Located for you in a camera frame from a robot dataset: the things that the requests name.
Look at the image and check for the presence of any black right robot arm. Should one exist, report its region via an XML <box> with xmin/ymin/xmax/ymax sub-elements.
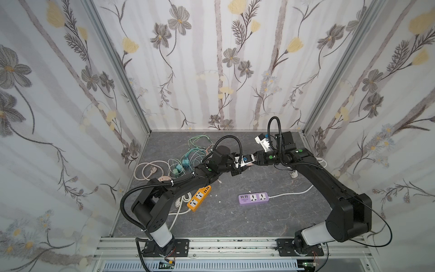
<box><xmin>254</xmin><ymin>116</ymin><xmax>376</xmax><ymax>254</ymax></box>

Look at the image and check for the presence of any teal USB charger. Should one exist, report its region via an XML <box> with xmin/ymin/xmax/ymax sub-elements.
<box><xmin>181</xmin><ymin>159</ymin><xmax>190</xmax><ymax>168</ymax></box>

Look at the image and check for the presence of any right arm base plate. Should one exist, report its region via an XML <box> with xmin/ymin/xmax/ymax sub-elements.
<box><xmin>275</xmin><ymin>238</ymin><xmax>325</xmax><ymax>257</ymax></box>

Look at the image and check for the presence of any teal charging cable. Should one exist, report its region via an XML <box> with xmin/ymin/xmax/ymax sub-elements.
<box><xmin>168</xmin><ymin>149</ymin><xmax>208</xmax><ymax>177</ymax></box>

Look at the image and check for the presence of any round beige power strip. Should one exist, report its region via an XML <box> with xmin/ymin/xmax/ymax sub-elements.
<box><xmin>158</xmin><ymin>176</ymin><xmax>172</xmax><ymax>182</ymax></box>

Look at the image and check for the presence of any beige power cord with plug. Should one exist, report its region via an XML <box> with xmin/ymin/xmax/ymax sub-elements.
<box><xmin>133</xmin><ymin>160</ymin><xmax>171</xmax><ymax>182</ymax></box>

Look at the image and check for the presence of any white cord of orange strip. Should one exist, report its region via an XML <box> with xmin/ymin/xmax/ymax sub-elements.
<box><xmin>168</xmin><ymin>192</ymin><xmax>193</xmax><ymax>232</ymax></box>

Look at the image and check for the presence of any aluminium rail frame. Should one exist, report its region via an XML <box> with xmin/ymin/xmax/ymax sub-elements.
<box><xmin>89</xmin><ymin>237</ymin><xmax>380</xmax><ymax>272</ymax></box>

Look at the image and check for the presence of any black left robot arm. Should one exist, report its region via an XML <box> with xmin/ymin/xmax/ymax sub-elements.
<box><xmin>120</xmin><ymin>136</ymin><xmax>243</xmax><ymax>255</ymax></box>

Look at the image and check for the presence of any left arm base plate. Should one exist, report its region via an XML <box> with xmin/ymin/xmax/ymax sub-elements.
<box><xmin>141</xmin><ymin>239</ymin><xmax>190</xmax><ymax>258</ymax></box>

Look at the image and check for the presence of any orange power strip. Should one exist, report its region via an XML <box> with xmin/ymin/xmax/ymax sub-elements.
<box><xmin>187</xmin><ymin>185</ymin><xmax>212</xmax><ymax>212</ymax></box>

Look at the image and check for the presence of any purple power strip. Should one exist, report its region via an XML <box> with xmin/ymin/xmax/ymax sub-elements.
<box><xmin>238</xmin><ymin>192</ymin><xmax>269</xmax><ymax>206</ymax></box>

